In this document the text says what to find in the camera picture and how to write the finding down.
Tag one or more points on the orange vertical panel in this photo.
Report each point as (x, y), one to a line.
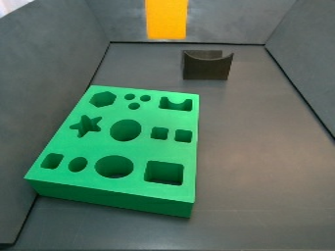
(165, 18)

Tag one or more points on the green shape sorting board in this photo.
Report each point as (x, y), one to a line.
(124, 151)

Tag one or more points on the dark grey notched block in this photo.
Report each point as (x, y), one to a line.
(206, 64)

